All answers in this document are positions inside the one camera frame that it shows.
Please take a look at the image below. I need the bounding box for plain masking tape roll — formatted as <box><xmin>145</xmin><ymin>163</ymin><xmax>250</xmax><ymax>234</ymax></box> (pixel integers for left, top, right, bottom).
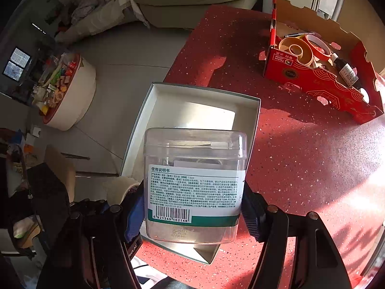
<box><xmin>106</xmin><ymin>177</ymin><xmax>142</xmax><ymax>206</ymax></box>

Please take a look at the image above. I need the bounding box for clutter of small colourful items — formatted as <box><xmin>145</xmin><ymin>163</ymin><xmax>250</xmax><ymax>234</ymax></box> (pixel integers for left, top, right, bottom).
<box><xmin>32</xmin><ymin>53</ymin><xmax>83</xmax><ymax>116</ymax></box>

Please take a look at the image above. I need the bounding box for pale blanket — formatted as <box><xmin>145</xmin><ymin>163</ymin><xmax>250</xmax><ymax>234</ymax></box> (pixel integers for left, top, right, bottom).
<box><xmin>56</xmin><ymin>0</ymin><xmax>151</xmax><ymax>43</ymax></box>

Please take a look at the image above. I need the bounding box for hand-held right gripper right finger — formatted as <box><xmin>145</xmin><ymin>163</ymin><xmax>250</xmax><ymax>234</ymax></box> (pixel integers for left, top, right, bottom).
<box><xmin>241</xmin><ymin>181</ymin><xmax>352</xmax><ymax>289</ymax></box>

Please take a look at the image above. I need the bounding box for wooden stool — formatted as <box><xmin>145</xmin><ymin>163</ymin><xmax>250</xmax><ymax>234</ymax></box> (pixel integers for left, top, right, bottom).
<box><xmin>44</xmin><ymin>146</ymin><xmax>76</xmax><ymax>202</ymax></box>

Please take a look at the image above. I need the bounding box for red cardboard box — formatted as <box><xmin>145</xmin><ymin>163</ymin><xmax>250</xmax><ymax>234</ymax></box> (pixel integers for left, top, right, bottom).
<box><xmin>262</xmin><ymin>0</ymin><xmax>385</xmax><ymax>125</ymax></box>

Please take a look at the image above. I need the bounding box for round bin of toys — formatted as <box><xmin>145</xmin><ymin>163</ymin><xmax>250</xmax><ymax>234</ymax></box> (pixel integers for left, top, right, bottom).
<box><xmin>32</xmin><ymin>53</ymin><xmax>97</xmax><ymax>131</ymax></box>

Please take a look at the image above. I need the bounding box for black fabric bag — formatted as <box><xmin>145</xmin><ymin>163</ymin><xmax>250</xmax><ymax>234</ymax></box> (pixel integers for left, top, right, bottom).
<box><xmin>0</xmin><ymin>163</ymin><xmax>71</xmax><ymax>238</ymax></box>

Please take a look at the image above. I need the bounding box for dark bottle white label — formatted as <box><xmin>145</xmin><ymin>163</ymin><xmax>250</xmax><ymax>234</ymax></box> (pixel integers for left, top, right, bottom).
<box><xmin>331</xmin><ymin>53</ymin><xmax>362</xmax><ymax>88</ymax></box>

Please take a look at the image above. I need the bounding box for red tape roll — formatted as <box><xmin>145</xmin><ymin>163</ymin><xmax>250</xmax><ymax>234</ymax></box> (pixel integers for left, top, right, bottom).
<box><xmin>304</xmin><ymin>34</ymin><xmax>330</xmax><ymax>54</ymax></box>

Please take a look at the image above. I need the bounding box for clear plastic container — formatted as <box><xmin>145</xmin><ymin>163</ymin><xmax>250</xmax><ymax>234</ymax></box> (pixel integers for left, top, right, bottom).
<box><xmin>143</xmin><ymin>128</ymin><xmax>248</xmax><ymax>244</ymax></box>

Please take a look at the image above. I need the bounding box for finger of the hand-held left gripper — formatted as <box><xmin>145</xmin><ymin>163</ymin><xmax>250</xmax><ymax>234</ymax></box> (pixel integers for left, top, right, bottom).
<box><xmin>71</xmin><ymin>198</ymin><xmax>109</xmax><ymax>214</ymax></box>

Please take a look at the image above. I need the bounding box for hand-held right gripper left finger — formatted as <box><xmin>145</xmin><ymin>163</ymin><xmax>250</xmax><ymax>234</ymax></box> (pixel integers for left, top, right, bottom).
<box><xmin>36</xmin><ymin>184</ymin><xmax>145</xmax><ymax>289</ymax></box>

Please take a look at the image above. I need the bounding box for white shallow tray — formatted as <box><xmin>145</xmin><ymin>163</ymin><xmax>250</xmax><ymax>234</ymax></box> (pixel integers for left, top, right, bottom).
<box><xmin>119</xmin><ymin>82</ymin><xmax>262</xmax><ymax>265</ymax></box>

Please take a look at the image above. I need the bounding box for wide cream tape roll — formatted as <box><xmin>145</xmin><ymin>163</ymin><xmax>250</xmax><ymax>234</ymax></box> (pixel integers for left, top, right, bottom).
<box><xmin>278</xmin><ymin>37</ymin><xmax>316</xmax><ymax>64</ymax></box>

